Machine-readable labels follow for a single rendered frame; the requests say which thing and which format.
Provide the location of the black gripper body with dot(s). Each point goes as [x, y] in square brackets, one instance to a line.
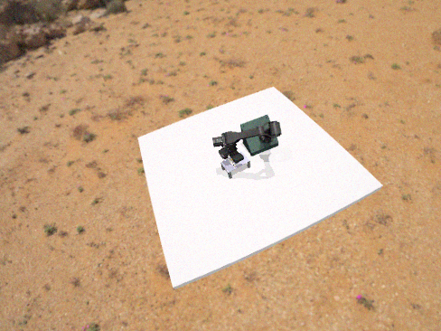
[237, 157]

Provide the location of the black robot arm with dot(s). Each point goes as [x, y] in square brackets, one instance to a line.
[229, 138]

